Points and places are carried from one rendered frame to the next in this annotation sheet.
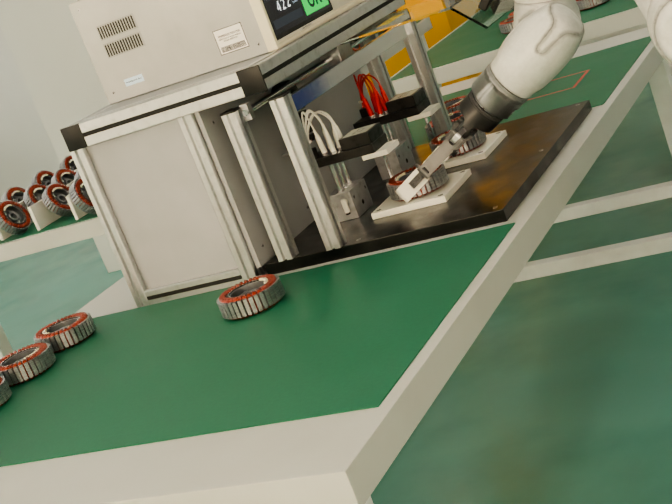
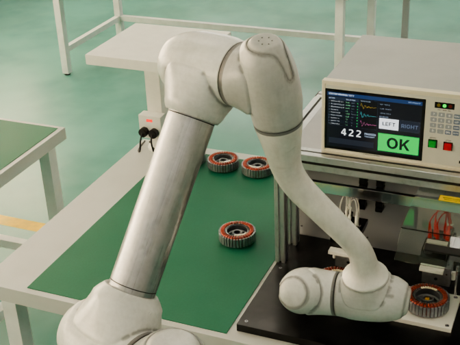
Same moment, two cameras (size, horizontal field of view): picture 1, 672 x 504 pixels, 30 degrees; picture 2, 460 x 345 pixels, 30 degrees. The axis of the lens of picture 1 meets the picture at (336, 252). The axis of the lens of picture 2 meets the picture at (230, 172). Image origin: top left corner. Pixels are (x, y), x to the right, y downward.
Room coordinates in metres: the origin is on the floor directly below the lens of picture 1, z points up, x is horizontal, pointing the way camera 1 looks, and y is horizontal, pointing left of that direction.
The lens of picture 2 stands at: (1.77, -2.04, 2.12)
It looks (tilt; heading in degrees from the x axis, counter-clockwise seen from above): 27 degrees down; 84
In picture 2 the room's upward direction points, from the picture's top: 3 degrees counter-clockwise
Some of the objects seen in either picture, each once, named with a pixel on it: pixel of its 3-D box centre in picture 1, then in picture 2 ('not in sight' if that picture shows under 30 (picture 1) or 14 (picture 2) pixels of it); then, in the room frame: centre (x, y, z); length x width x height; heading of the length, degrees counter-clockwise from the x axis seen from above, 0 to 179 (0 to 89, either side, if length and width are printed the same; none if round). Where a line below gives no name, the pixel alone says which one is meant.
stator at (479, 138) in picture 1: (457, 141); (427, 300); (2.45, -0.31, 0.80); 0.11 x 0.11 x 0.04
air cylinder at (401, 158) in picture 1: (394, 159); (437, 271); (2.52, -0.18, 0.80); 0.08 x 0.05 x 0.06; 150
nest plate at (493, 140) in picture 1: (461, 152); (426, 308); (2.45, -0.31, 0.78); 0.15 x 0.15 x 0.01; 60
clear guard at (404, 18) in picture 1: (425, 23); (458, 224); (2.51, -0.33, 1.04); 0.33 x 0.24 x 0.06; 60
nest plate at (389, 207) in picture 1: (421, 193); not in sight; (2.24, -0.19, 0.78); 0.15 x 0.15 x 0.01; 60
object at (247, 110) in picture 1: (316, 67); not in sight; (2.44, -0.09, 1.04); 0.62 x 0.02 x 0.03; 150
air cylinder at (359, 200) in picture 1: (350, 200); (350, 255); (2.31, -0.06, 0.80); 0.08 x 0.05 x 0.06; 150
